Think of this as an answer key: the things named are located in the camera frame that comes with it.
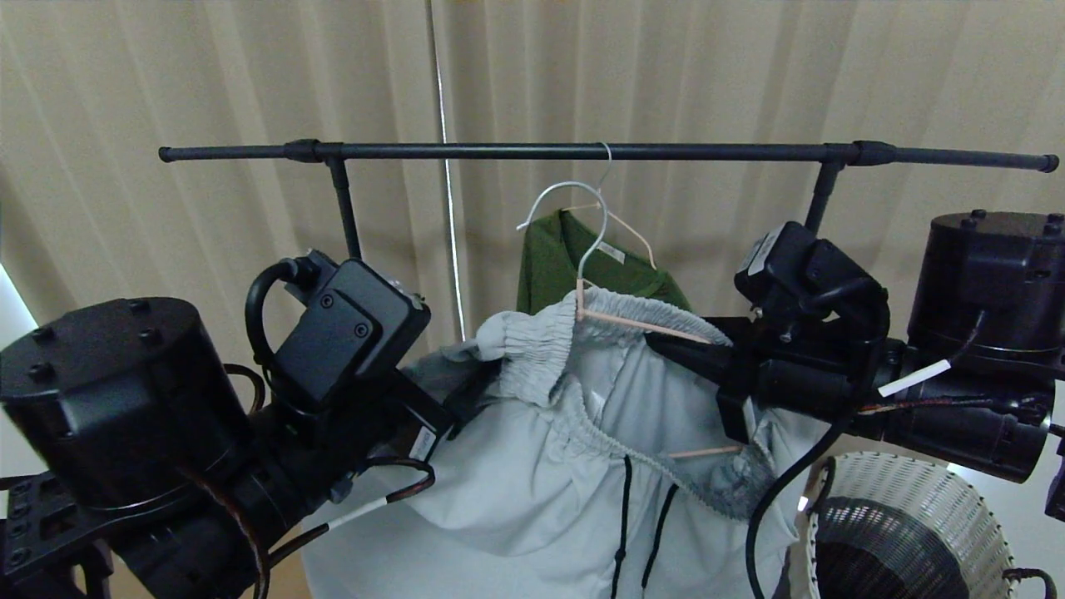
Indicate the white laundry basket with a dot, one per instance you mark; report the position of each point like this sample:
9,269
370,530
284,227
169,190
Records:
915,482

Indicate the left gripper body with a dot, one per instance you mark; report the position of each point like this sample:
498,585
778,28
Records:
316,466

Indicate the window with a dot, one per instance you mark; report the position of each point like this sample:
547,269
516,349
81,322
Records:
10,308

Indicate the pale grey garment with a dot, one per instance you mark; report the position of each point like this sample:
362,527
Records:
516,499

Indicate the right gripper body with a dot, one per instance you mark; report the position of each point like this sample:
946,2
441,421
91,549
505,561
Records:
807,374

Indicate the green printed shirt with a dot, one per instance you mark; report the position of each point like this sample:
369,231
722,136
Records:
549,266

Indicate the black clothes rack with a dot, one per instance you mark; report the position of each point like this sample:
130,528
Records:
499,151

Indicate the pink clothes hanger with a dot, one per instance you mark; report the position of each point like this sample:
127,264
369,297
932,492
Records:
632,240
632,323

